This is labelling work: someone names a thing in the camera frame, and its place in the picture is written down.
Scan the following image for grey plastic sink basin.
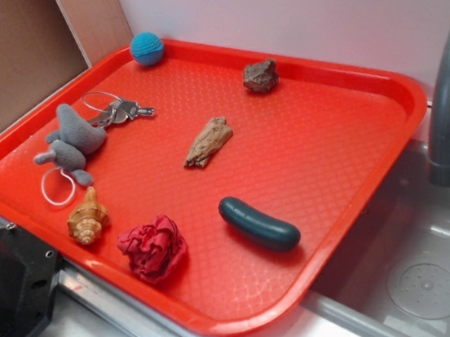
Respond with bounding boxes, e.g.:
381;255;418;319
303;142;450;337

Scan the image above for silver keys on ring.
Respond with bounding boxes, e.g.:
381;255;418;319
81;91;155;129

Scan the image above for brown wood chip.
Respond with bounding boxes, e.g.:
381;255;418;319
183;116;233;168

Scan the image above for brown rock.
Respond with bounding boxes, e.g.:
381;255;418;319
242;59;280;93

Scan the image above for blue crocheted ball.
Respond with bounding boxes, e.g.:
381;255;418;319
130;32;165;66

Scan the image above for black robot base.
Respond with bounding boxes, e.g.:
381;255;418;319
0;226;60;337

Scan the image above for grey plush toy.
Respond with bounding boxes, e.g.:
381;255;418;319
33;104;107;187

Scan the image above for red plastic tray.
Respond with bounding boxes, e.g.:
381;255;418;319
0;40;426;337

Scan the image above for dark green toy cucumber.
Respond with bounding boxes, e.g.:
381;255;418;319
218;197;302;252

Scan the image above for crumpled red cloth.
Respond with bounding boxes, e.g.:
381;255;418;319
117;215;188;286

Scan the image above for tan spiral seashell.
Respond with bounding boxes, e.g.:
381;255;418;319
67;186;110;246

